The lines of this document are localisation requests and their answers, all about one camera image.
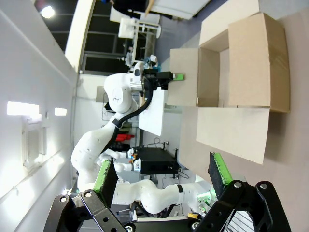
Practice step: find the red tool item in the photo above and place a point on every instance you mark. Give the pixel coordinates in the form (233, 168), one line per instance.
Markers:
(124, 137)

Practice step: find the brown cardboard shipping box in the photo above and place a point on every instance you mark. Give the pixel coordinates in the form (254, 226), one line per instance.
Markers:
(253, 72)

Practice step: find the round ceiling light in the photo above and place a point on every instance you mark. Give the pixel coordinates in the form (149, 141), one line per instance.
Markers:
(47, 11)

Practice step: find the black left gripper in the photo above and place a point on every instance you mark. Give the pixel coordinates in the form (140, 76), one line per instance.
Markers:
(159, 78)

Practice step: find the person torso black sweatshirt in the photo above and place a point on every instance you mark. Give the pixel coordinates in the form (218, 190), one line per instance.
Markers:
(128, 8)

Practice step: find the white rack stand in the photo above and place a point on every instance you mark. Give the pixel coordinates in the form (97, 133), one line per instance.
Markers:
(140, 26)

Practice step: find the small rectangular ceiling light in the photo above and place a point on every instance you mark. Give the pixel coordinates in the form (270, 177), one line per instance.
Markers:
(60, 111)

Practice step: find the white side table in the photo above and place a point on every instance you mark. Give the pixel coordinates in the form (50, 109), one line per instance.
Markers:
(154, 111)

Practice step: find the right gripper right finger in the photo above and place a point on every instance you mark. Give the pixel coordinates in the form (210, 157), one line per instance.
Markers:
(220, 174)

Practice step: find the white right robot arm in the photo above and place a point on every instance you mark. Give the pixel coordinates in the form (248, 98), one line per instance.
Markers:
(154, 195)

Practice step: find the black equipment case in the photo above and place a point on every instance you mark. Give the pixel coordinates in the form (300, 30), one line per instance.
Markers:
(157, 160)

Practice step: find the large rectangular ceiling light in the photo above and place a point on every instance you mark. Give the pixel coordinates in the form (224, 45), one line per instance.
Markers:
(23, 108)

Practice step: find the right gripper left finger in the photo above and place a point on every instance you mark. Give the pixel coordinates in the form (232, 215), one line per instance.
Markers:
(106, 178)

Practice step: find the white ceiling air conditioner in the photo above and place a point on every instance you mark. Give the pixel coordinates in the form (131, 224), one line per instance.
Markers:
(33, 142)

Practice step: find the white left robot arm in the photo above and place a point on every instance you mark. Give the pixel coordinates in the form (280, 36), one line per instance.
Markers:
(91, 154)

